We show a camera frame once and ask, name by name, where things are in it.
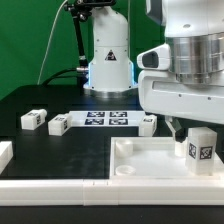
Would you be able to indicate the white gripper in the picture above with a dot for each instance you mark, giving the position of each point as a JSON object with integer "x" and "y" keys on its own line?
{"x": 161, "y": 93}

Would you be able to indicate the white square tabletop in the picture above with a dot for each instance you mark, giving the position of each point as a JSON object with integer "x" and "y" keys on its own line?
{"x": 152, "y": 158}

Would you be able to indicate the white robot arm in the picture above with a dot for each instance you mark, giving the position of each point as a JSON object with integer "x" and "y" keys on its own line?
{"x": 182, "y": 78}

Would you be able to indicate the white U-shaped fence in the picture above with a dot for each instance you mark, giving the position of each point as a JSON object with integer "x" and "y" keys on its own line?
{"x": 112, "y": 191}

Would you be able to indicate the white marker base plate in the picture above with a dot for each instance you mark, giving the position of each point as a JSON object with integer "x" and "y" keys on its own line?
{"x": 106, "y": 118}

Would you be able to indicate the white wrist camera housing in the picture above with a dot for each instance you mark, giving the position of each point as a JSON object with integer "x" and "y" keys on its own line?
{"x": 157, "y": 58}

